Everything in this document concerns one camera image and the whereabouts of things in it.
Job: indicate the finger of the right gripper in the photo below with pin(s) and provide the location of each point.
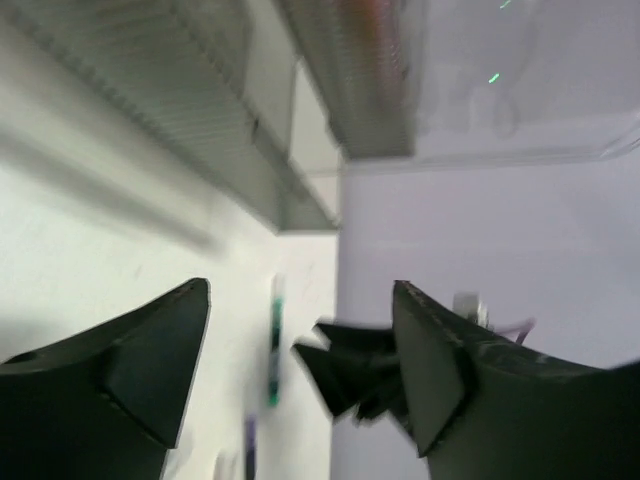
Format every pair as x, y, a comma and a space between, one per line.
347, 379
353, 347

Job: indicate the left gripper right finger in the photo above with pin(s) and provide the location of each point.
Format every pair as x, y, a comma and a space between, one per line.
484, 407

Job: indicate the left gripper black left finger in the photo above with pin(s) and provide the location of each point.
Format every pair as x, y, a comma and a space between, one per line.
109, 402

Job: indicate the clear drawer organizer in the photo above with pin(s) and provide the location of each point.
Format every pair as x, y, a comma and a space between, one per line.
415, 85

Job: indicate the green pen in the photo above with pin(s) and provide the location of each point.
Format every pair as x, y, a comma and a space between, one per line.
276, 320

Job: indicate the blue purple pen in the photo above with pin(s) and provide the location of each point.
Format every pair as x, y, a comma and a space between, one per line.
250, 447

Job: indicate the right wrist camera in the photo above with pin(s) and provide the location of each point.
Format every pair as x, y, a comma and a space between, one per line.
469, 305

